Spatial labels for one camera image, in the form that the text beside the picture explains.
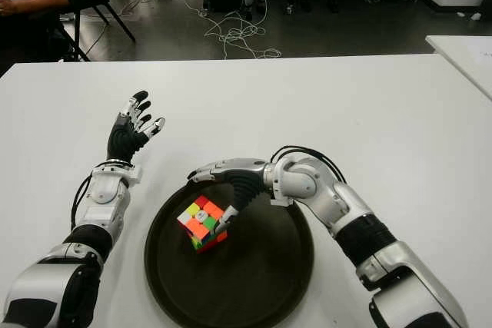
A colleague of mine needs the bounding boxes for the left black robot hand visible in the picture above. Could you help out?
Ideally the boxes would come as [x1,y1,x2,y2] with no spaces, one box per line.
[105,90,167,164]

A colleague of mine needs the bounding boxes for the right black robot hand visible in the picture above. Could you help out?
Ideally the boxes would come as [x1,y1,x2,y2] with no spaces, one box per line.
[186,157,270,237]

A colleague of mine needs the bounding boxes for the multicoloured Rubik's cube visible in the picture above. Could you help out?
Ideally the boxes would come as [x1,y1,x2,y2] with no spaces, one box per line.
[176,195,230,254]

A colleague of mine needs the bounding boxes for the dark brown round plate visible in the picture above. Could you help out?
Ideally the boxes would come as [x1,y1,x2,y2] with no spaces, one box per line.
[144,180,315,328]

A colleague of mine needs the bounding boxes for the white side table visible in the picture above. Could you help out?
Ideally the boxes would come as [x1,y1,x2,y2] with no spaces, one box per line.
[424,35,492,99]

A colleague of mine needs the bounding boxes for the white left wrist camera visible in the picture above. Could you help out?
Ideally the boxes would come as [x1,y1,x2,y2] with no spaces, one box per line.
[125,166,143,186]

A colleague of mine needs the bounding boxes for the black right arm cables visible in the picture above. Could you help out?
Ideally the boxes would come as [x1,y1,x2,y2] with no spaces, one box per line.
[271,145,347,183]

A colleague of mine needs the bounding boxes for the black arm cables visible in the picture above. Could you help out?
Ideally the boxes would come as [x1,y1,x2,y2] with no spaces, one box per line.
[271,145,347,183]
[68,172,95,233]

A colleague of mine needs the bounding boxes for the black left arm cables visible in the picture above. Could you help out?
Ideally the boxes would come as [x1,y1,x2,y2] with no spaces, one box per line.
[68,172,95,233]

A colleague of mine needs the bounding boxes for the tangled white floor cable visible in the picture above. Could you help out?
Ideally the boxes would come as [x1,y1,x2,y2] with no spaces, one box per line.
[184,0,284,60]

